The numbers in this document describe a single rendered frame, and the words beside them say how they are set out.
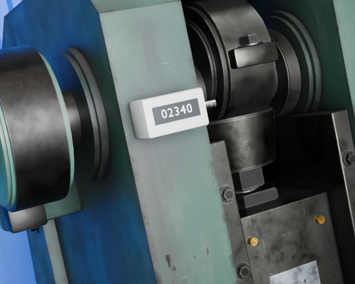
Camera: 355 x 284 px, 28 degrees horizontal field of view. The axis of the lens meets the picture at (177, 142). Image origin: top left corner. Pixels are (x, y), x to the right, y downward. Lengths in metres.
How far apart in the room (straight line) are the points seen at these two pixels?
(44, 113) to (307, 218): 0.36
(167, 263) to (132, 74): 0.20
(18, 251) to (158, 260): 1.27
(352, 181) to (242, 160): 0.14
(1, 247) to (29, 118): 1.26
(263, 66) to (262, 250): 0.22
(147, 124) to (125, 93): 0.05
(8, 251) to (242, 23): 1.27
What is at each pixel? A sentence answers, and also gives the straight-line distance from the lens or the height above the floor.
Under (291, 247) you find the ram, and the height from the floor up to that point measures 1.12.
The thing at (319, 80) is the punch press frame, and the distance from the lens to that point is 0.92.
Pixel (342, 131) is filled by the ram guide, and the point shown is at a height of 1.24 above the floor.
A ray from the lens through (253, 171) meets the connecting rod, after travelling 0.92.
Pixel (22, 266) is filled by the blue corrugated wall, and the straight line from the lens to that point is 2.02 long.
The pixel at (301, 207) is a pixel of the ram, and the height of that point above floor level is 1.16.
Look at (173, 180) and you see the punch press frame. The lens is 0.76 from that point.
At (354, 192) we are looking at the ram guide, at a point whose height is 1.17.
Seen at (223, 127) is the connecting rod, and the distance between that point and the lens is 0.88.
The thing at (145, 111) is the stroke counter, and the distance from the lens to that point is 0.71.
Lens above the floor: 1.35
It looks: 5 degrees down
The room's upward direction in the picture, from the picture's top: 12 degrees counter-clockwise
